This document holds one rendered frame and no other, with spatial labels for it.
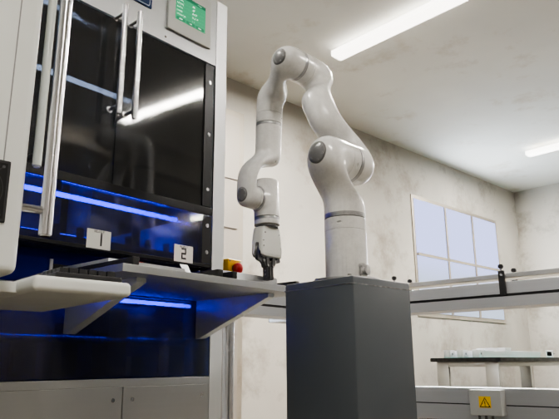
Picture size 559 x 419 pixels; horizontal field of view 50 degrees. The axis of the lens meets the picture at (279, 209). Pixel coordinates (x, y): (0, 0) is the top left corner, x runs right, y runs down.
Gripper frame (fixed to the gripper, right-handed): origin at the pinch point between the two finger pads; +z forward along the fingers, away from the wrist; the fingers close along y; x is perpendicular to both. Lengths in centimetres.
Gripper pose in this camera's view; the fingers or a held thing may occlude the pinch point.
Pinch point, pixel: (268, 273)
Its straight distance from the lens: 192.9
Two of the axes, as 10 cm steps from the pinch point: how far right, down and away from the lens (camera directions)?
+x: 7.6, -2.0, -6.2
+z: 0.3, 9.6, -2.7
